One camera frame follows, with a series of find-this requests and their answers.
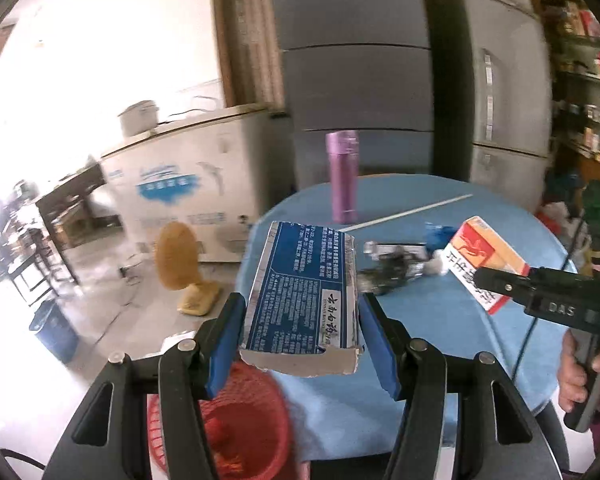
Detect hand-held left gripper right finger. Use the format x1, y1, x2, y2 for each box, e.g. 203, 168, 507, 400
357, 292, 563, 480

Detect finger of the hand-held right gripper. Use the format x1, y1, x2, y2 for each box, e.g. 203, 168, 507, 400
472, 266, 532, 311

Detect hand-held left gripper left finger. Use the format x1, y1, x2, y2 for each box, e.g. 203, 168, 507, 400
45, 292, 248, 480

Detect orange and white carton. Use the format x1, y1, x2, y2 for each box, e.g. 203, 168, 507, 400
442, 216, 531, 316

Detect red plastic mesh basket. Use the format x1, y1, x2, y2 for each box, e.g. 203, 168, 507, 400
147, 360, 291, 480

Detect black wrapper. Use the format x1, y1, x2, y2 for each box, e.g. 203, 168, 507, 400
360, 251, 427, 295

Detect blue printed cardboard box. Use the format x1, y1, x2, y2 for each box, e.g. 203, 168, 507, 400
239, 221, 365, 377

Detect person's right hand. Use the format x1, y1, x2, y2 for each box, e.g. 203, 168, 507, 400
557, 332, 600, 413

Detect blue tablecloth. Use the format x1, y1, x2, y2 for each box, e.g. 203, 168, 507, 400
234, 175, 571, 463

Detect yellow desk fan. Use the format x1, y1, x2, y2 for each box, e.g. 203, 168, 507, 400
153, 222, 222, 317

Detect white plastic straw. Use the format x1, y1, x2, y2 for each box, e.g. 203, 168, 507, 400
341, 193, 475, 232

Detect white chest freezer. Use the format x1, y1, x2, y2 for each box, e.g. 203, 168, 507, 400
100, 104, 293, 263

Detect dark blue waste bin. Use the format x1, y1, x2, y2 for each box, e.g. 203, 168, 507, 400
28, 300, 79, 363

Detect purple thermos bottle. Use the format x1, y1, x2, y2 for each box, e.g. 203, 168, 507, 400
325, 130, 360, 225

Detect dark wooden table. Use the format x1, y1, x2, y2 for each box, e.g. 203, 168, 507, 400
35, 162, 121, 261

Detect dark wooden chairs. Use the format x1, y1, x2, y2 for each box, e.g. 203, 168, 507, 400
0, 200, 76, 306

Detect shelf of goods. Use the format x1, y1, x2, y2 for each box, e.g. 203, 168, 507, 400
530, 0, 600, 181

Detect white rice cooker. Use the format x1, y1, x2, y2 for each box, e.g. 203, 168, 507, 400
117, 101, 160, 137

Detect silver refrigerator with handles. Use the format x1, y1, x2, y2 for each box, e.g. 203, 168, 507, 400
455, 0, 553, 211

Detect brown wooden door frame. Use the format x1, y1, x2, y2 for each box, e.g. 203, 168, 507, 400
210, 0, 288, 113

